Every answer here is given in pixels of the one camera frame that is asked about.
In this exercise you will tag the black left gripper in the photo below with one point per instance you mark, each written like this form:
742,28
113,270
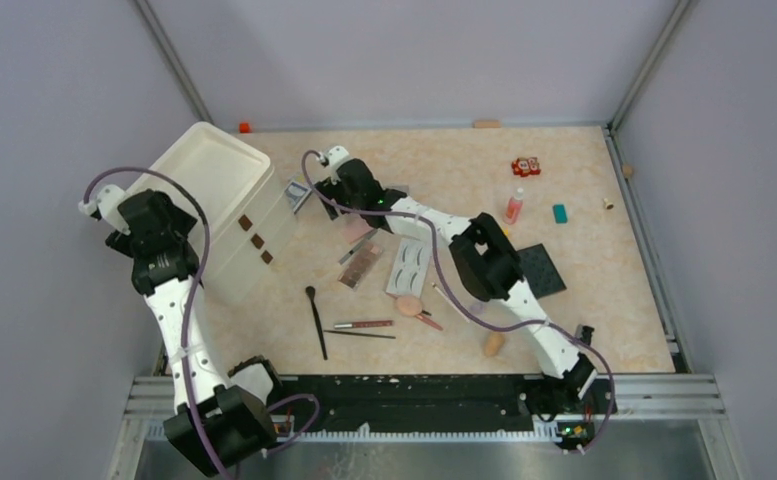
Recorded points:
125,242

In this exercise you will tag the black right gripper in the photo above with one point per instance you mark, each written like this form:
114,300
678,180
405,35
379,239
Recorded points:
330,190

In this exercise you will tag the white plastic drawer organizer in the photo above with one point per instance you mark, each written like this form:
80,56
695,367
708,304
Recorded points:
251,220

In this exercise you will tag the pink spray bottle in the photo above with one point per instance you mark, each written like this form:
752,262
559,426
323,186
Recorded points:
514,206

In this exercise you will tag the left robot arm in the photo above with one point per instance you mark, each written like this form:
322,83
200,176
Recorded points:
220,418

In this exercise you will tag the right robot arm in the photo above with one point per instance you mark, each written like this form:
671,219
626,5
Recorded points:
488,266

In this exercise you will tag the black makeup brush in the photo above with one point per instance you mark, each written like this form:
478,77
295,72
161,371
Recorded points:
311,294

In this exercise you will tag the beige makeup sponge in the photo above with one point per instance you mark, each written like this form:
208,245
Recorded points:
493,344

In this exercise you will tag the pink compact case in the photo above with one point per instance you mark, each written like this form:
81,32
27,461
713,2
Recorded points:
353,230

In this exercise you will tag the silver eyeliner pencil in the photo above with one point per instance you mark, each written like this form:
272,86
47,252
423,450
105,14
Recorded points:
357,246

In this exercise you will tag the blue playing card deck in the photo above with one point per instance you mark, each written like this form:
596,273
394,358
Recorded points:
297,194

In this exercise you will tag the brown eyeshadow palette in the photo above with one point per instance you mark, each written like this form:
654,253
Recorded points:
360,265

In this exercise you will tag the white false eyelash card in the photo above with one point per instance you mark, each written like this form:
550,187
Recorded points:
409,269

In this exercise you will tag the peach powder puff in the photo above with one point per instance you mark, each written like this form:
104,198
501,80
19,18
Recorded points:
409,305

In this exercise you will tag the silver red lip pencil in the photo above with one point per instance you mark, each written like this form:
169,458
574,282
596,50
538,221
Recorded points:
363,324

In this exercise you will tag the white cosmetic pencil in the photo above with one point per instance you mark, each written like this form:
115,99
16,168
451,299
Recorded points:
442,293

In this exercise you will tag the thin black pencil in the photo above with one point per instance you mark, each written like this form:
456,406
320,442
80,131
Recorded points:
357,334

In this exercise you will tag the dark green building baseplate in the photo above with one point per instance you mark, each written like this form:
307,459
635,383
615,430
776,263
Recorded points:
540,271

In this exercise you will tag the teal toy block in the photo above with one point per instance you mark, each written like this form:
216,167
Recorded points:
560,214

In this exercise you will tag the wooden block at wall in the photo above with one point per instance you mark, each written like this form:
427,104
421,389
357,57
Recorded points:
486,124

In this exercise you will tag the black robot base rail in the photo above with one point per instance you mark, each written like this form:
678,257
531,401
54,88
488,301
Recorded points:
436,404

